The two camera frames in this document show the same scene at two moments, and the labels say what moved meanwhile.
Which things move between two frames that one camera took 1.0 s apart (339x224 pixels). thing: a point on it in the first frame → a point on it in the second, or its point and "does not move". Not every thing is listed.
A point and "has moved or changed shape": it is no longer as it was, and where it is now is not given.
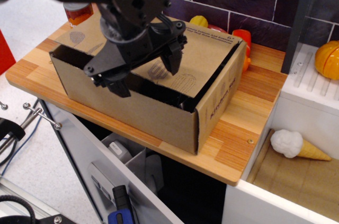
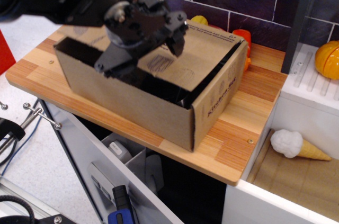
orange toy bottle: x=245 y=36 does not move
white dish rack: x=304 y=84 does not move
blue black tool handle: x=124 y=214 does not move
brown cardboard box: x=205 y=100 has moved or changed shape
